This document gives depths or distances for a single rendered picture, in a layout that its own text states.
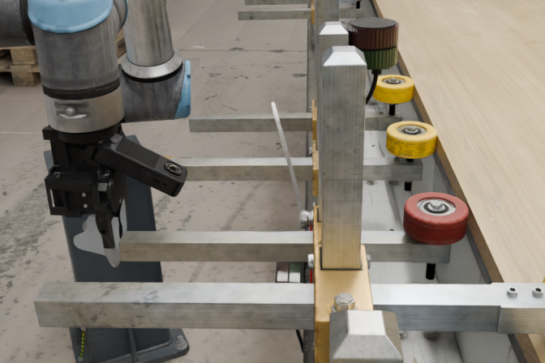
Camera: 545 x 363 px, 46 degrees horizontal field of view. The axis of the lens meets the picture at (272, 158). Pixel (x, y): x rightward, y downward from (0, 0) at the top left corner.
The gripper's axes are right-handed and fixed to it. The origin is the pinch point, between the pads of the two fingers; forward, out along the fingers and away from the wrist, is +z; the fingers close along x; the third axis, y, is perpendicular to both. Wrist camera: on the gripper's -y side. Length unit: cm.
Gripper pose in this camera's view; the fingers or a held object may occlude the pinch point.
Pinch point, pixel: (121, 258)
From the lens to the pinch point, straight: 90.5
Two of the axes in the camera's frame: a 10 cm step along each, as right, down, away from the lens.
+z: 0.0, 9.0, 4.4
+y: -10.0, -0.3, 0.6
